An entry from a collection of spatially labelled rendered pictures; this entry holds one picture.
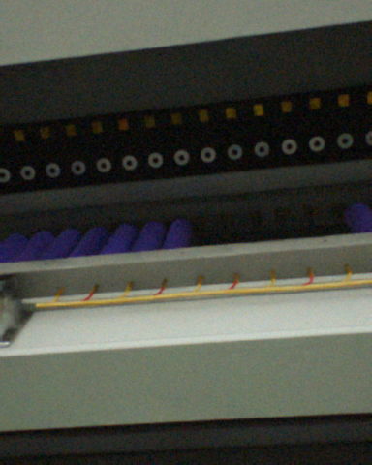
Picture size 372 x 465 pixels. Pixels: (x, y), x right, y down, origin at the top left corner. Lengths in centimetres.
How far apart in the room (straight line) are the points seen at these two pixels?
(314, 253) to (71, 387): 15
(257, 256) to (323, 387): 8
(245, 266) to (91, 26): 15
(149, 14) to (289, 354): 18
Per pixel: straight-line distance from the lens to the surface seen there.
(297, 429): 51
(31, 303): 39
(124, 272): 37
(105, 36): 34
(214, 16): 34
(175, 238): 41
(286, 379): 33
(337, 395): 33
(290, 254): 36
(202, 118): 48
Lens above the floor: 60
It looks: level
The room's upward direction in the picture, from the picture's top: 5 degrees counter-clockwise
